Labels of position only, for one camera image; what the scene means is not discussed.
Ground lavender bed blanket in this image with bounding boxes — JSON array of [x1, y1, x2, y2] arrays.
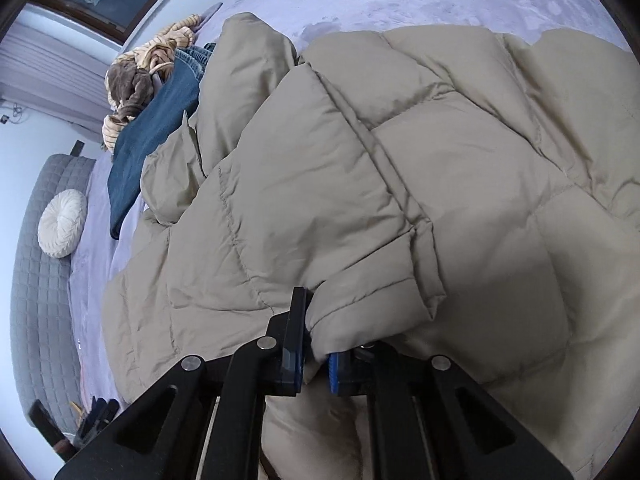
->
[[70, 0, 628, 404]]

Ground white round pillow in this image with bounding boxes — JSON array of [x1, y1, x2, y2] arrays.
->
[[37, 188, 88, 259]]

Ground grey quilted headboard cushion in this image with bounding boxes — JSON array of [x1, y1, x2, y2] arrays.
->
[[10, 154, 96, 434]]

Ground blue denim jeans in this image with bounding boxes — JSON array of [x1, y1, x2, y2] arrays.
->
[[107, 42, 216, 240]]

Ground beige puffer jacket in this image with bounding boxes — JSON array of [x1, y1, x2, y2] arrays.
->
[[102, 13, 639, 479]]

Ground brown striped plush clothing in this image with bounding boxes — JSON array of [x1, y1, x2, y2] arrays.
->
[[102, 14, 204, 154]]

